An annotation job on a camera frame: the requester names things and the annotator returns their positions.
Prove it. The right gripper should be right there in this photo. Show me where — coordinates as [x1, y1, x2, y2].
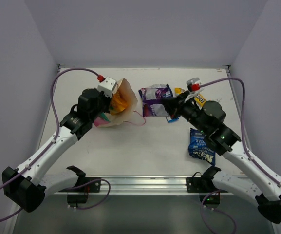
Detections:
[159, 91, 208, 135]

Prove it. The blue M&M snack packet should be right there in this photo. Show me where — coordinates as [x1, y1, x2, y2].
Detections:
[166, 117, 179, 123]

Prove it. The dark blue snack packet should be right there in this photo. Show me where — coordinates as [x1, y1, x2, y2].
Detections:
[150, 84, 173, 98]

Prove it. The yellow M&M snack packet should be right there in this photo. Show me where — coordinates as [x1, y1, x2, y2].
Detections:
[174, 87, 185, 97]

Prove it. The purple snack packet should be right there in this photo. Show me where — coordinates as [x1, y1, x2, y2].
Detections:
[138, 87, 169, 117]

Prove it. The pink beige paper bag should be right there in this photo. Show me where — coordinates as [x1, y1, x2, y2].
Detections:
[93, 77, 147, 129]

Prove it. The dark blue chips bag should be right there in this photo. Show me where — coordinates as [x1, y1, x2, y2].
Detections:
[187, 128, 216, 166]

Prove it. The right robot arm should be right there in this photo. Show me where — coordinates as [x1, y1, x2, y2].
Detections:
[162, 92, 281, 224]

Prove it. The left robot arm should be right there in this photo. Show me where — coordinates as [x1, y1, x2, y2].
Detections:
[2, 87, 113, 213]

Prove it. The teal snack packet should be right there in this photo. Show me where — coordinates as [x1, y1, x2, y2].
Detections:
[99, 113, 110, 122]

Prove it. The orange yellow snack packet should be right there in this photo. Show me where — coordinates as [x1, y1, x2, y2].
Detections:
[109, 91, 128, 115]

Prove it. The right black controller box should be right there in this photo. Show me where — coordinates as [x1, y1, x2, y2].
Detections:
[203, 193, 221, 207]

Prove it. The black controller box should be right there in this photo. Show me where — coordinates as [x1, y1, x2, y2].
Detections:
[67, 194, 88, 207]
[203, 193, 221, 207]

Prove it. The left black controller box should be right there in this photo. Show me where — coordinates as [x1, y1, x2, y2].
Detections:
[67, 194, 88, 207]

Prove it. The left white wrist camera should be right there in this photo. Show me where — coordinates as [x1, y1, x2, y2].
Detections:
[97, 77, 117, 98]

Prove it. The right black base bracket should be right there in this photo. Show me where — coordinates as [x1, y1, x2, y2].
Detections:
[186, 172, 219, 193]

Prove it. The black base bracket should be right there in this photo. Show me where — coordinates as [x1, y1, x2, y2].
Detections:
[186, 172, 219, 193]
[66, 166, 101, 193]

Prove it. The aluminium mounting rail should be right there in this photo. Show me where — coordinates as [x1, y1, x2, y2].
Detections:
[81, 174, 253, 193]

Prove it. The left black base bracket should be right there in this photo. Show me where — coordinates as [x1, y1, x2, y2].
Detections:
[66, 166, 101, 193]

